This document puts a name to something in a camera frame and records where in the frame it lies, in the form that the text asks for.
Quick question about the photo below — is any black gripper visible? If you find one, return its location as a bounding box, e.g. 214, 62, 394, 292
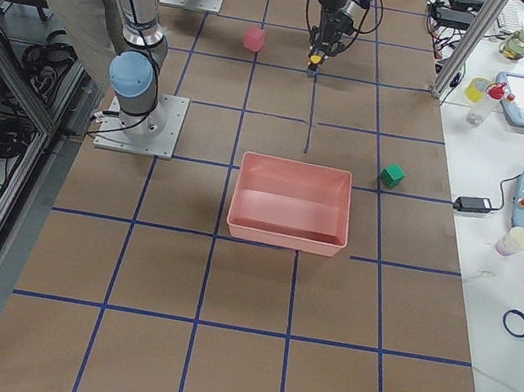
309, 8, 352, 58

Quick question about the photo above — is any yellow push button switch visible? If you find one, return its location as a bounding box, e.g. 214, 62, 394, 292
306, 53, 324, 77

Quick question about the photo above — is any pink foam cube centre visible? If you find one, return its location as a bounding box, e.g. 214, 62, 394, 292
242, 27, 266, 53

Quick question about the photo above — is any green foam cube near bin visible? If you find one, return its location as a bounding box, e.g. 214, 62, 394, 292
378, 162, 406, 189

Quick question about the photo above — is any yellow tape roll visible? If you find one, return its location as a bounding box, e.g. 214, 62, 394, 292
464, 77, 492, 104

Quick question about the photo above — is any pink plastic bin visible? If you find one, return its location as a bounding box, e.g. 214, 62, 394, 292
226, 151, 353, 257

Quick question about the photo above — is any red cap squeeze bottle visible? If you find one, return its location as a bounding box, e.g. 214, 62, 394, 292
465, 82, 507, 126

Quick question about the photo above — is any green drink bottle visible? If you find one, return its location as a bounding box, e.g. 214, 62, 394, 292
500, 28, 524, 61

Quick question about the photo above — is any black power adapter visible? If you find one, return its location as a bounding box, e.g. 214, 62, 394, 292
452, 195, 501, 214

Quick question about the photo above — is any white plastic cup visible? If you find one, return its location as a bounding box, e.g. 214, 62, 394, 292
495, 226, 524, 257

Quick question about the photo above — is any aluminium frame post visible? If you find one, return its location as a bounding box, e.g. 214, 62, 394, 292
430, 0, 509, 99

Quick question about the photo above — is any blue tape ring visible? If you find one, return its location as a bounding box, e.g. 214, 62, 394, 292
499, 308, 524, 341

